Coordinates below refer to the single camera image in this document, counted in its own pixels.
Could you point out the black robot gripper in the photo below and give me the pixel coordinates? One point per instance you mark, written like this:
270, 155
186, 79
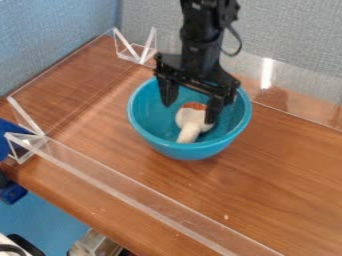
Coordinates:
217, 82

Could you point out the white toy mushroom brown cap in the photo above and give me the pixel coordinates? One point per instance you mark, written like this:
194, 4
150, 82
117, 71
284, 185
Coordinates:
190, 121

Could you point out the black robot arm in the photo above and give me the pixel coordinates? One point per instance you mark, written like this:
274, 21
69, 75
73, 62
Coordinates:
195, 68

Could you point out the blue plastic bowl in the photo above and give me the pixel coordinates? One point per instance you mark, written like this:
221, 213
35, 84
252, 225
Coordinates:
175, 130

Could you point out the clear acrylic back barrier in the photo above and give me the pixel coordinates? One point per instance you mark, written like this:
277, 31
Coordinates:
301, 92

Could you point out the clear acrylic barrier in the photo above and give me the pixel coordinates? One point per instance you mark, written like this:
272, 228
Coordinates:
301, 92
65, 88
215, 236

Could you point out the clear acrylic front barrier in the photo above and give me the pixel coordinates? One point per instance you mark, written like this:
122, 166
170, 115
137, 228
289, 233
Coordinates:
215, 236

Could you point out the clear acrylic left barrier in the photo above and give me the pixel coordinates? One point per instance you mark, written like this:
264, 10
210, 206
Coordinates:
65, 88

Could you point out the blue clamp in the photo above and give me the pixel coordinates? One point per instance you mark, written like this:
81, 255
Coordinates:
11, 191

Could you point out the black and white object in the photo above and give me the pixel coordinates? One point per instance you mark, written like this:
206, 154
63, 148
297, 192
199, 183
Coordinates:
14, 245

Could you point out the clear bracket under table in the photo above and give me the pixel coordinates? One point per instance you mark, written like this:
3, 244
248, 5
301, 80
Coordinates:
94, 244

